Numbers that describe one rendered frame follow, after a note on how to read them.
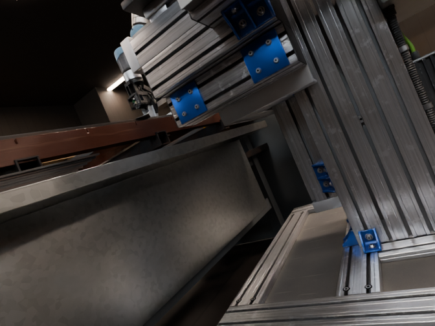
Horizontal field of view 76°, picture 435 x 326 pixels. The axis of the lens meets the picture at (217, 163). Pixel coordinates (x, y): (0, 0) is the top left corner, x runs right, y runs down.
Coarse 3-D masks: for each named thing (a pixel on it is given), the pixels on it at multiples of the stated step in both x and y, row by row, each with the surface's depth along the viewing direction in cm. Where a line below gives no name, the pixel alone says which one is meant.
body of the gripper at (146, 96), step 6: (138, 78) 120; (126, 84) 119; (132, 84) 120; (138, 84) 122; (126, 90) 120; (132, 90) 120; (138, 90) 121; (132, 96) 119; (138, 96) 118; (144, 96) 120; (150, 96) 122; (132, 102) 122; (138, 102) 118; (144, 102) 118; (150, 102) 122; (132, 108) 121; (138, 108) 121
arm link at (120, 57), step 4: (120, 48) 119; (116, 52) 120; (120, 52) 119; (116, 56) 120; (120, 56) 119; (124, 56) 119; (120, 60) 119; (124, 60) 119; (120, 64) 120; (124, 64) 119; (128, 64) 119; (120, 68) 121; (124, 68) 119; (128, 68) 119
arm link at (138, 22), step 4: (132, 16) 109; (136, 16) 108; (132, 20) 109; (136, 20) 108; (140, 20) 108; (144, 20) 108; (148, 20) 109; (132, 24) 109; (136, 24) 108; (140, 24) 107; (144, 24) 108; (132, 28) 106; (136, 28) 105; (132, 32) 105
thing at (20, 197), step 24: (264, 120) 126; (192, 144) 80; (216, 144) 126; (96, 168) 55; (120, 168) 59; (144, 168) 89; (24, 192) 44; (48, 192) 46; (72, 192) 69; (0, 216) 57
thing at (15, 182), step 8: (72, 160) 58; (80, 160) 60; (88, 160) 62; (32, 168) 52; (40, 168) 53; (48, 168) 55; (56, 168) 56; (64, 168) 57; (72, 168) 58; (0, 176) 48; (8, 176) 49; (16, 176) 50; (24, 176) 51; (32, 176) 52; (40, 176) 53; (48, 176) 54; (56, 176) 55; (0, 184) 48; (8, 184) 49; (16, 184) 50; (24, 184) 51; (0, 192) 47
